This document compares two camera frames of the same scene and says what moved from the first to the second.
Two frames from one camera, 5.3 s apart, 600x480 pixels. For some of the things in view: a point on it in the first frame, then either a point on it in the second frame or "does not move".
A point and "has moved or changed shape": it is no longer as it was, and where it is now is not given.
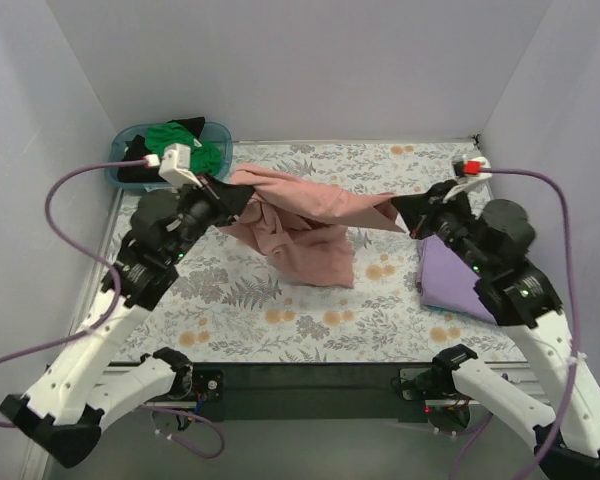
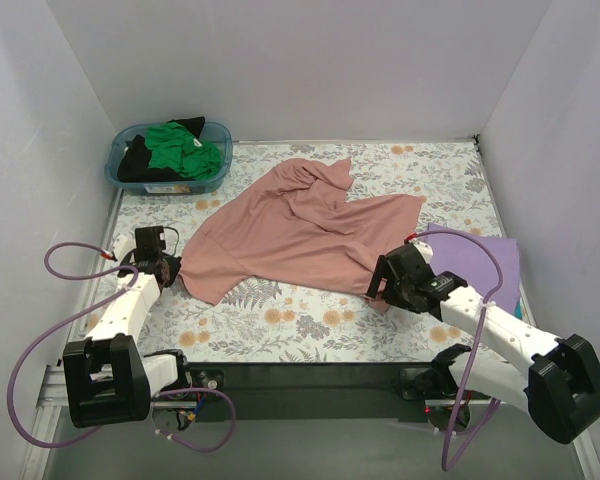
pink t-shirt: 304,222 has moved or changed shape
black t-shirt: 137,148 does not move
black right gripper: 431,214 -> 381,275
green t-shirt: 204,159 does not move
